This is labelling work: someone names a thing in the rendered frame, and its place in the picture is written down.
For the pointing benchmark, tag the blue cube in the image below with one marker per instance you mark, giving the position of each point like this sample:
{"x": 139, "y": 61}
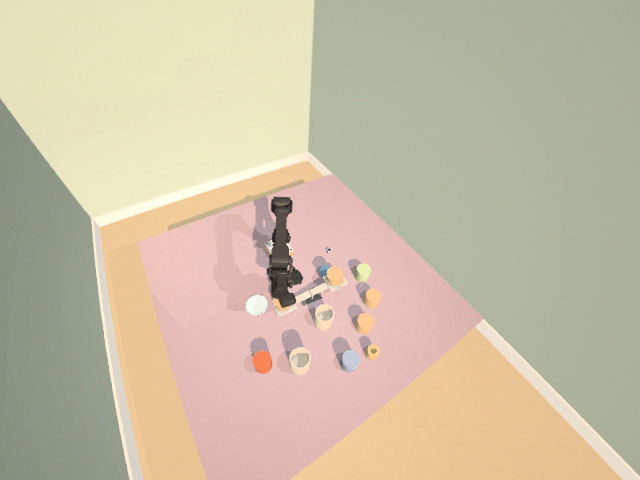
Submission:
{"x": 323, "y": 270}

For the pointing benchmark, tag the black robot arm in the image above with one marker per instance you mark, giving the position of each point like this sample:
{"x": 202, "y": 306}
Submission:
{"x": 280, "y": 258}

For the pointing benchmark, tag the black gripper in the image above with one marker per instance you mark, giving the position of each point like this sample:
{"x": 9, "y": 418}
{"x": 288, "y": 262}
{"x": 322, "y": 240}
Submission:
{"x": 289, "y": 300}

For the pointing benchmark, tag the white round disc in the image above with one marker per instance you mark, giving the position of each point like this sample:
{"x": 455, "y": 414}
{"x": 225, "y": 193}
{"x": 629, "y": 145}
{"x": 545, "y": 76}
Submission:
{"x": 256, "y": 305}

